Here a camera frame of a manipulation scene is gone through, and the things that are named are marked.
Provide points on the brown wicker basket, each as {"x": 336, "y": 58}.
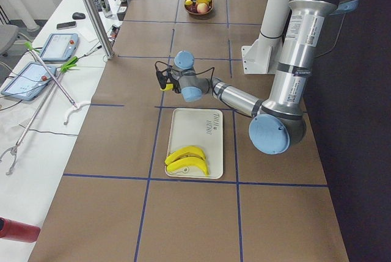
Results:
{"x": 189, "y": 2}

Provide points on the red yellow apple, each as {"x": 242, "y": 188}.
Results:
{"x": 202, "y": 8}

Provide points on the cream bear tray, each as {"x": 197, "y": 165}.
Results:
{"x": 202, "y": 128}

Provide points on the small black box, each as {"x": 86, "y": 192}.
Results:
{"x": 121, "y": 12}

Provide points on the white hook reacher grabber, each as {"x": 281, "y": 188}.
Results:
{"x": 75, "y": 107}

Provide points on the black computer mouse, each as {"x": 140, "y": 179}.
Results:
{"x": 78, "y": 16}

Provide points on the far teach pendant tablet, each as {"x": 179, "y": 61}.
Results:
{"x": 59, "y": 47}

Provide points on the teach pendant tablet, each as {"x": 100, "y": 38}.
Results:
{"x": 59, "y": 47}
{"x": 28, "y": 83}

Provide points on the black smartphone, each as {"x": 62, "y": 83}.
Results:
{"x": 66, "y": 25}

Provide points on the near teach pendant tablet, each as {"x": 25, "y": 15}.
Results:
{"x": 28, "y": 83}

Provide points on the red bottle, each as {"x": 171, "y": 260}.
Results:
{"x": 18, "y": 231}

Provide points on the aluminium frame post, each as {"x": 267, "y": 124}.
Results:
{"x": 99, "y": 28}

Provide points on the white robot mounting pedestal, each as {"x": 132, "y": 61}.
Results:
{"x": 263, "y": 55}

